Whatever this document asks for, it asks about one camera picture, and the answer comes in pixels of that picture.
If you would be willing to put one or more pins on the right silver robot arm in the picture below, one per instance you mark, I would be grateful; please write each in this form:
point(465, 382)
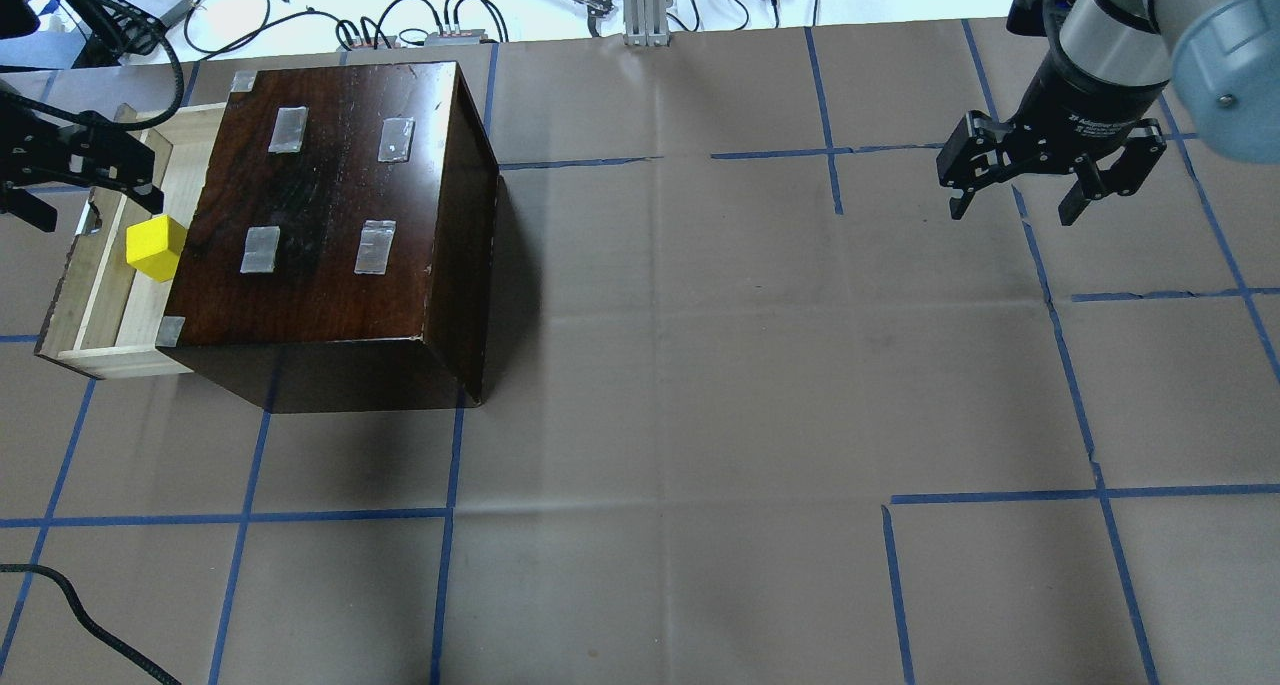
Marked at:
point(1220, 56)

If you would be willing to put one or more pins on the brown paper table cover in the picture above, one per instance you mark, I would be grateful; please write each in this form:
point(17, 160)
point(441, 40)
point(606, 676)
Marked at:
point(757, 409)

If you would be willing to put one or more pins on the light wooden drawer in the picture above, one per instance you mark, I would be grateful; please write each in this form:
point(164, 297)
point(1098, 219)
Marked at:
point(104, 317)

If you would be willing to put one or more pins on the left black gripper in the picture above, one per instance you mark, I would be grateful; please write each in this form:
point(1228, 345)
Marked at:
point(62, 158)

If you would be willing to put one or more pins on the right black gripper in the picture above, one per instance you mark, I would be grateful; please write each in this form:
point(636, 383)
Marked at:
point(1075, 107)

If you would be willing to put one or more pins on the aluminium frame post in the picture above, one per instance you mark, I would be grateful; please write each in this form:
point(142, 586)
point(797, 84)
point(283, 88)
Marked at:
point(645, 23)

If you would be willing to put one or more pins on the yellow cube block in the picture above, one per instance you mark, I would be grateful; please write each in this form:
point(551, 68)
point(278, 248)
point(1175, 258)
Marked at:
point(153, 247)

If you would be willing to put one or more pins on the dark wooden drawer box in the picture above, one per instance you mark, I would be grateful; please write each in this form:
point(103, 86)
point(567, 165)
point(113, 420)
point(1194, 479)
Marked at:
point(340, 256)

